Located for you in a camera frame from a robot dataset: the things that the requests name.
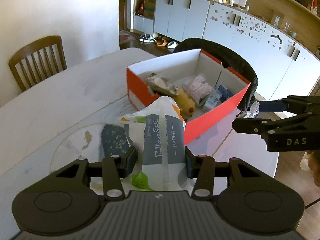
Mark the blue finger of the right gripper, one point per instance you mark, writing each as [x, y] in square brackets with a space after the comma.
[248, 126]
[272, 106]

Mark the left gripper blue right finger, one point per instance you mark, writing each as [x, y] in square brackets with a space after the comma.
[192, 164]

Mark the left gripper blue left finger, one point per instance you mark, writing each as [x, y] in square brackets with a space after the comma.
[128, 161]

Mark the patterned tissue paper pack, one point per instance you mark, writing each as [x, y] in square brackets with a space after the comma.
[157, 132]

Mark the pink white snack packet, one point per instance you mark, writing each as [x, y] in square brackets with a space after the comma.
[197, 88]

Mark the beige silver snack bag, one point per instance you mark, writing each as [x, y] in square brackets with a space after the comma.
[161, 85]

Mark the small orange blue tissue packet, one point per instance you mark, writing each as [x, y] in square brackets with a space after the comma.
[224, 92]

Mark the person right hand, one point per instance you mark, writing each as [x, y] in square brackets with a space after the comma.
[310, 163]

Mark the light blue small carton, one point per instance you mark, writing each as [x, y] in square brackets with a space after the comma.
[212, 101]

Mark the red white cardboard box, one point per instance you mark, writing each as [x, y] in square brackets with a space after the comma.
[179, 68]

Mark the yellow plush toy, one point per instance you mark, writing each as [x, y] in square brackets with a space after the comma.
[185, 102]

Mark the black padded jacket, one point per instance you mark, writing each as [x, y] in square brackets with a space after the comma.
[228, 58]

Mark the pair of sneakers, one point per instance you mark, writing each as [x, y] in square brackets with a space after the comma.
[147, 38]

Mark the brown wooden chair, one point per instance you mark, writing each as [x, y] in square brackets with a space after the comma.
[38, 61]

